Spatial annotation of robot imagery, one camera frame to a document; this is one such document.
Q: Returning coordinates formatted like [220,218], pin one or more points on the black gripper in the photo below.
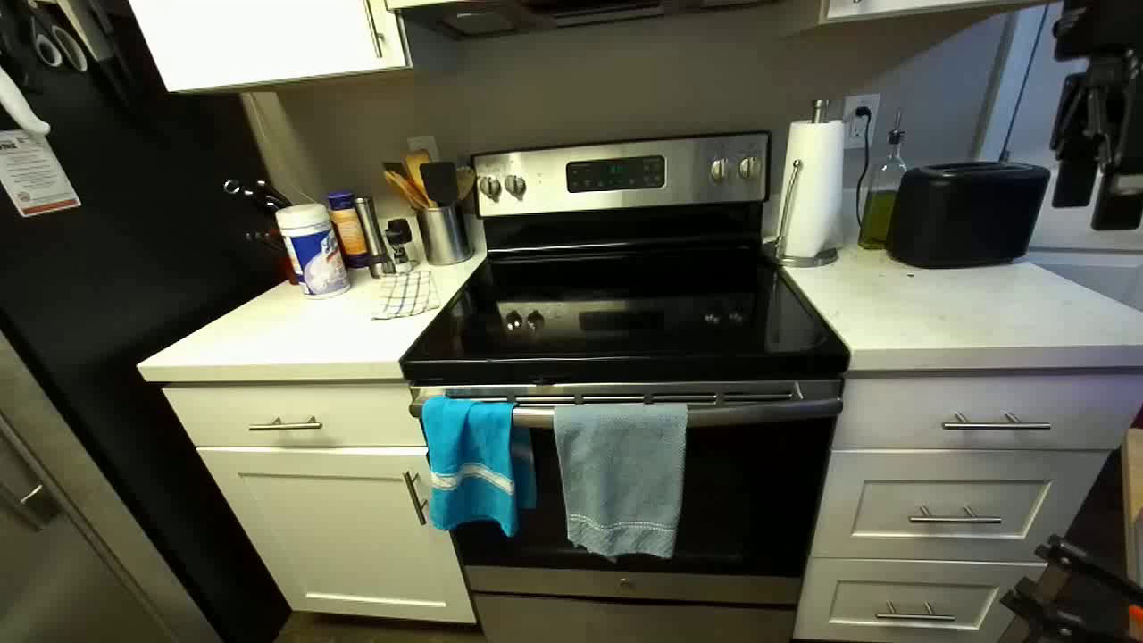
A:
[1103,29]

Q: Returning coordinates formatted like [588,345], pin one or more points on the light blue towel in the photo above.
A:
[620,476]

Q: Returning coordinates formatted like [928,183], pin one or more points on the metal paper towel holder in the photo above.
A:
[820,111]

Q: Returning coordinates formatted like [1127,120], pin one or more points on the white paper towel roll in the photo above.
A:
[811,189]

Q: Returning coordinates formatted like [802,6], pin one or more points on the stainless steel electric stove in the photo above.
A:
[620,310]

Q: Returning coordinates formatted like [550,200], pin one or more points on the bright blue white-striped towel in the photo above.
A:
[470,453]

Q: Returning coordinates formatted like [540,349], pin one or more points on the black toaster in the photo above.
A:
[967,214]

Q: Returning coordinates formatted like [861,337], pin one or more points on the olive oil glass bottle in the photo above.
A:
[882,200]

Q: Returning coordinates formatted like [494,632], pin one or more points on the white cabinet drawer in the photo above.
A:
[298,404]
[952,501]
[904,603]
[989,404]

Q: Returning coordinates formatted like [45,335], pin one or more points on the wooden board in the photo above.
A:
[1135,501]

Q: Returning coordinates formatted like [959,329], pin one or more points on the black orange bar clamp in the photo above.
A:
[1059,557]

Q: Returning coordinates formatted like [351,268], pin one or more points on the range hood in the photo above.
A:
[596,13]

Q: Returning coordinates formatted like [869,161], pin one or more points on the black spatula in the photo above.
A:
[439,180]

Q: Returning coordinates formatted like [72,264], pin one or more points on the steel utensil holder cup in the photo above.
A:
[446,238]

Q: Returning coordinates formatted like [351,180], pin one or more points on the steel pepper mill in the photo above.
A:
[378,238]

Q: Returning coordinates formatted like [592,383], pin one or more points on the orange spice bottle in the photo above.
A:
[348,233]

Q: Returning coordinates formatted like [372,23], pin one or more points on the white wipes canister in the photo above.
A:
[311,250]

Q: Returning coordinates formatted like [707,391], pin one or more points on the white upper cabinet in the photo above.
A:
[264,41]

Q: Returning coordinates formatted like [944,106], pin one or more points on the white cabinet door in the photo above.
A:
[334,536]

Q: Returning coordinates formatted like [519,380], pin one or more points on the black steel refrigerator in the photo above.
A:
[121,310]

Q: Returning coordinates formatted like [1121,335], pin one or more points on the white paper tag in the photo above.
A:
[39,175]

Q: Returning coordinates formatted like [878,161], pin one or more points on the white wall outlet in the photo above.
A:
[861,106]

